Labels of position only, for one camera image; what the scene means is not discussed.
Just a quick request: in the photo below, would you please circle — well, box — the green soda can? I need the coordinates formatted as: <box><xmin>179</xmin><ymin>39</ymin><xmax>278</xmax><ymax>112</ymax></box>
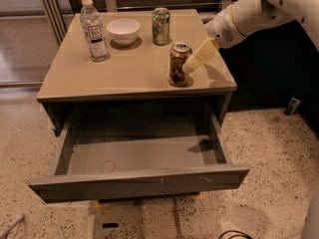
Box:
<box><xmin>152</xmin><ymin>7</ymin><xmax>170</xmax><ymax>45</ymax></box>

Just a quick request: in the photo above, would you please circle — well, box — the white ceramic bowl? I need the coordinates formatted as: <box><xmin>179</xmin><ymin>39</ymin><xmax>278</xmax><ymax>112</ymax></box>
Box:
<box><xmin>107</xmin><ymin>19</ymin><xmax>141</xmax><ymax>46</ymax></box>

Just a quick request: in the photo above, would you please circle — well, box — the grey rod on floor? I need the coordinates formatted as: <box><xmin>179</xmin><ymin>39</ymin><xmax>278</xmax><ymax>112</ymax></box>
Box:
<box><xmin>0</xmin><ymin>213</ymin><xmax>26</xmax><ymax>239</ymax></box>

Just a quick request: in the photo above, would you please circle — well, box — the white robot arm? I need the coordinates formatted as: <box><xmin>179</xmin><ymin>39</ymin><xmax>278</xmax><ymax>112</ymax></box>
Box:
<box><xmin>182</xmin><ymin>0</ymin><xmax>319</xmax><ymax>74</ymax></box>

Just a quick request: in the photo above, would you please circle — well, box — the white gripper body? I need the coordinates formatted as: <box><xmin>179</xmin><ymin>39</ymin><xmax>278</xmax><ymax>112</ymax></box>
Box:
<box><xmin>204</xmin><ymin>5</ymin><xmax>245</xmax><ymax>48</ymax></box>

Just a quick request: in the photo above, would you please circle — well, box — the grey cabinet with tan top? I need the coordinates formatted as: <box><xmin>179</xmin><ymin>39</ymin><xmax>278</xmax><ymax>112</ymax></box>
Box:
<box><xmin>37</xmin><ymin>11</ymin><xmax>236</xmax><ymax>129</ymax></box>

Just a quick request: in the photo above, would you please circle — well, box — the open grey top drawer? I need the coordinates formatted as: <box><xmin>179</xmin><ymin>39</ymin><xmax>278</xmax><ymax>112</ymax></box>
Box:
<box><xmin>28</xmin><ymin>114</ymin><xmax>249</xmax><ymax>203</ymax></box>

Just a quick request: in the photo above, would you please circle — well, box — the clear plastic water bottle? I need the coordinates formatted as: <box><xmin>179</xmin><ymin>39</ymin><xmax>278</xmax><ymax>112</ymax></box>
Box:
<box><xmin>80</xmin><ymin>0</ymin><xmax>109</xmax><ymax>62</ymax></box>

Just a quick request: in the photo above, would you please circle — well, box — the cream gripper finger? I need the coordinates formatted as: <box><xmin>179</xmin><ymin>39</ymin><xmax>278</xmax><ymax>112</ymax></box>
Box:
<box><xmin>182</xmin><ymin>38</ymin><xmax>219</xmax><ymax>74</ymax></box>

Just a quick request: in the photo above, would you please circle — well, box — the small dark floor object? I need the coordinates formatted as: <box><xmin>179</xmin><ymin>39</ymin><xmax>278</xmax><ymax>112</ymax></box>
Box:
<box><xmin>284</xmin><ymin>98</ymin><xmax>301</xmax><ymax>116</ymax></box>

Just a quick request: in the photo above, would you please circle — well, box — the orange soda can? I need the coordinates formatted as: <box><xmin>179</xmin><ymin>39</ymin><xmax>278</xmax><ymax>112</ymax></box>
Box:
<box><xmin>168</xmin><ymin>42</ymin><xmax>192</xmax><ymax>87</ymax></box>

